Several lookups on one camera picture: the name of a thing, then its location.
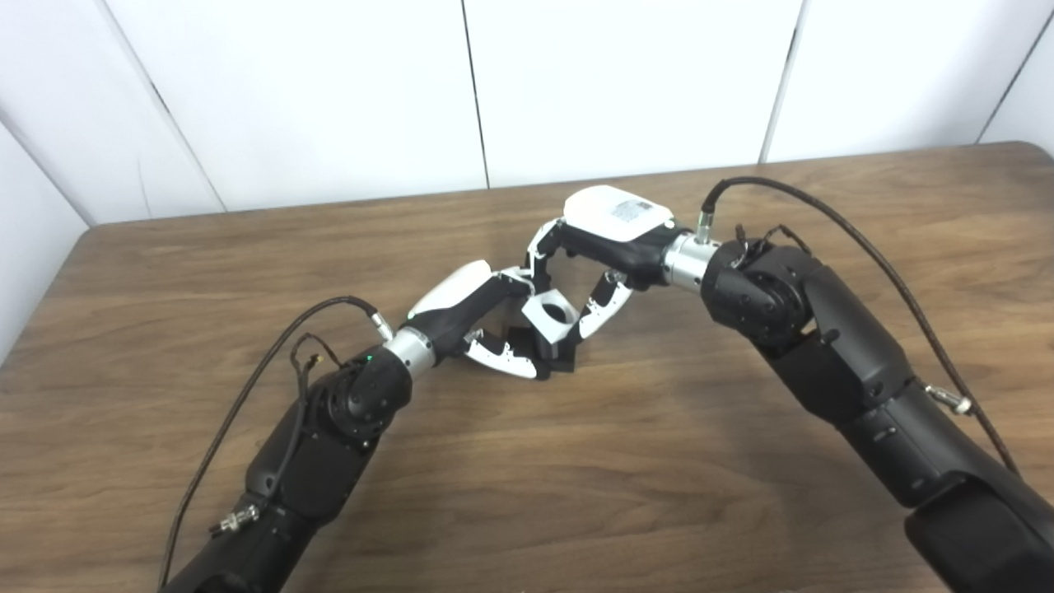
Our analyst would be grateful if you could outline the black peg with square base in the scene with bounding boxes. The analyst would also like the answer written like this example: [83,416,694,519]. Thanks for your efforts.
[504,325,580,376]

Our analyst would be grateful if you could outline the left thin arm wires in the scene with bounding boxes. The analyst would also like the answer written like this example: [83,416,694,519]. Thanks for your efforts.
[288,332,343,406]

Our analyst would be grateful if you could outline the white square piece with hole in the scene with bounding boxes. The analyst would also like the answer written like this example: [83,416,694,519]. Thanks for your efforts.
[520,288,580,345]

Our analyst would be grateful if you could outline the right thin arm wires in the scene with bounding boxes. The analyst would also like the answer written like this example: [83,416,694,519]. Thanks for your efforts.
[729,223,813,269]

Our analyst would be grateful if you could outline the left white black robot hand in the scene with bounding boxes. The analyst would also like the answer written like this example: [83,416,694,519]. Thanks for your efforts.
[403,259,548,381]

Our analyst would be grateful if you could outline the thin arm wires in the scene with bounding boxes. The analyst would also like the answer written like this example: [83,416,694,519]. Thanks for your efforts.
[288,332,343,406]
[729,223,813,269]

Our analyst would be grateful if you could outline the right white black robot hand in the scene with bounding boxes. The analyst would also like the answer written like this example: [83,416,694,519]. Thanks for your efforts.
[525,185,676,340]

